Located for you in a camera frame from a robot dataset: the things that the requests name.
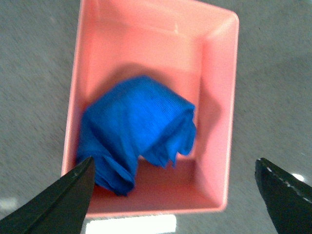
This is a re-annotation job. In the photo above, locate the pink plastic bin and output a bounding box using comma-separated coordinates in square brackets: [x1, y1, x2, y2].
[61, 0, 239, 218]

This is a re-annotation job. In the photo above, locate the blue microfiber cloth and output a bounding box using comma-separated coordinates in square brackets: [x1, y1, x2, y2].
[77, 76, 196, 195]

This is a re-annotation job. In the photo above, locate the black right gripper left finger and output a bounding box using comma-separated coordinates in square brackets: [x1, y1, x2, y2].
[0, 157, 95, 234]

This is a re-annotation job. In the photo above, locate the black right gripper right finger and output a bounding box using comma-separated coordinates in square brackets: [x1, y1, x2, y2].
[254, 158, 312, 234]

